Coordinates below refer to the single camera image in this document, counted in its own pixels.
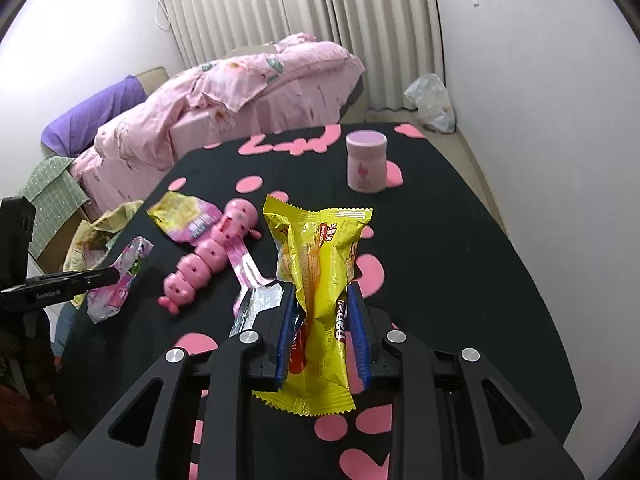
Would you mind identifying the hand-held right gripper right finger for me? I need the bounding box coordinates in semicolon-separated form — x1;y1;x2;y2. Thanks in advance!
346;282;586;480

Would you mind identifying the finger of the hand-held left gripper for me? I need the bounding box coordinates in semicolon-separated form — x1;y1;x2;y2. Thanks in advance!
60;266;122;294

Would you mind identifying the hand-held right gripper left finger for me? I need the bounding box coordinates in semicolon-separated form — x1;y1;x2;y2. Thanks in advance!
55;282;301;480

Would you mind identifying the pink and white wrapper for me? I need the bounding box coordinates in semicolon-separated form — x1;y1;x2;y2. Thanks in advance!
86;236;154;324

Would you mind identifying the yellow plastic bag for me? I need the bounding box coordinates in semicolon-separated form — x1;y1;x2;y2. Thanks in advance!
62;200;146;308

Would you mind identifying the yellow snack packet red label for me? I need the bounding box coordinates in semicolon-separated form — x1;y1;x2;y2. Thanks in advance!
252;194;375;417

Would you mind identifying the clear pink silver wrapper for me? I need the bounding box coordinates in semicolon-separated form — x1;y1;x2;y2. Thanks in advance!
227;240;287;338

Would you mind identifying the cardboard box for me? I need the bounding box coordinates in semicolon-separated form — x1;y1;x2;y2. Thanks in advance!
30;205;101;272

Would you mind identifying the green checked cloth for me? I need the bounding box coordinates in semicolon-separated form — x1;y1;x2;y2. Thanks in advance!
17;156;94;261

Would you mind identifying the blue cloth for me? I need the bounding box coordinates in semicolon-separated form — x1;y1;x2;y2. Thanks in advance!
52;302;83;356

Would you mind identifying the yellow wrapper with pink end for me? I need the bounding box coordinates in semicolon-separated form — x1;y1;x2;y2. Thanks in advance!
146;191;221;245

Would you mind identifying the pink caterpillar toy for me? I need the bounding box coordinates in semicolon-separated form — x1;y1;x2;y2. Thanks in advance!
157;197;263;317

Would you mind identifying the black pink-print tablecloth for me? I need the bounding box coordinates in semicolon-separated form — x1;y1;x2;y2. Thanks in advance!
55;122;584;480

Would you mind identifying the purple pillow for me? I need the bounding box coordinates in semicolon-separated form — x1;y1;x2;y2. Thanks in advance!
40;75;149;158

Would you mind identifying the pink jar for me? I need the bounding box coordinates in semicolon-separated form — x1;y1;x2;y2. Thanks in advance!
345;130;390;194

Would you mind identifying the beige headboard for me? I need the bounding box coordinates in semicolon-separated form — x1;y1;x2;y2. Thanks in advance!
135;66;170;98

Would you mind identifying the pink floral blanket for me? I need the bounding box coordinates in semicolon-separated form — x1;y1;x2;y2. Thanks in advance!
70;32;366;211

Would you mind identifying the clear plastic bag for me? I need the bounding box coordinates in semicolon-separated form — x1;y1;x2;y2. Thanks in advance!
403;73;457;134

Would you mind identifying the beige curtain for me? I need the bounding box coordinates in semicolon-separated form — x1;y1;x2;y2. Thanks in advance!
157;0;446;112

